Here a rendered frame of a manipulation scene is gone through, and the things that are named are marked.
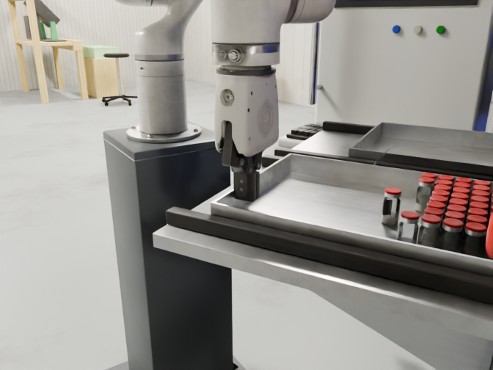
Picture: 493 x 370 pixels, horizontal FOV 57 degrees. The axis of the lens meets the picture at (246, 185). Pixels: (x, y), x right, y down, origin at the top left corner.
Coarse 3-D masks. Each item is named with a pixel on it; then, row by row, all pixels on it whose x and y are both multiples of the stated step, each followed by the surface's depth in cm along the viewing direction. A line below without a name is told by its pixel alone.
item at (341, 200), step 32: (288, 160) 78; (320, 160) 77; (288, 192) 70; (320, 192) 70; (352, 192) 70; (416, 192) 70; (256, 224) 56; (288, 224) 53; (320, 224) 52; (352, 224) 60; (384, 224) 60; (416, 256) 47; (448, 256) 46
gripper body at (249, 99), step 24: (216, 72) 56; (240, 72) 53; (264, 72) 54; (216, 96) 55; (240, 96) 53; (264, 96) 56; (216, 120) 55; (240, 120) 54; (264, 120) 57; (216, 144) 56; (240, 144) 54; (264, 144) 58
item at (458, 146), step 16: (384, 128) 104; (400, 128) 102; (416, 128) 101; (432, 128) 99; (448, 128) 97; (368, 144) 95; (384, 144) 98; (400, 144) 98; (416, 144) 98; (432, 144) 98; (448, 144) 98; (464, 144) 97; (480, 144) 96; (384, 160) 80; (400, 160) 79; (416, 160) 78; (432, 160) 76; (448, 160) 75; (464, 160) 87; (480, 160) 87
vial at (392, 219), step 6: (384, 192) 59; (384, 198) 59; (390, 198) 58; (396, 198) 58; (384, 204) 59; (390, 204) 58; (396, 204) 58; (384, 210) 59; (390, 210) 58; (396, 210) 58; (384, 216) 59; (390, 216) 59; (396, 216) 59; (384, 222) 59; (390, 222) 59; (396, 222) 59
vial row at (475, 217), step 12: (480, 180) 62; (480, 192) 58; (480, 204) 54; (468, 216) 51; (480, 216) 51; (468, 228) 48; (480, 228) 48; (468, 240) 48; (480, 240) 48; (468, 252) 48; (480, 252) 48
